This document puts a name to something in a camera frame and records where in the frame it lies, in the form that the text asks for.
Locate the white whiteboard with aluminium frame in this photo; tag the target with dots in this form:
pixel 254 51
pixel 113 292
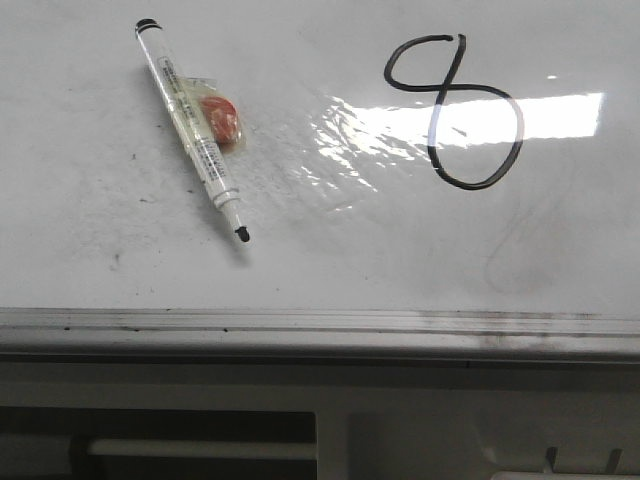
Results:
pixel 419 179

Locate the white marker tray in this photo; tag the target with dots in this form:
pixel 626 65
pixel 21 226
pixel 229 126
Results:
pixel 234 421

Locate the white black-tipped whiteboard marker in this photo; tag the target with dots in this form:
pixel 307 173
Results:
pixel 195 134

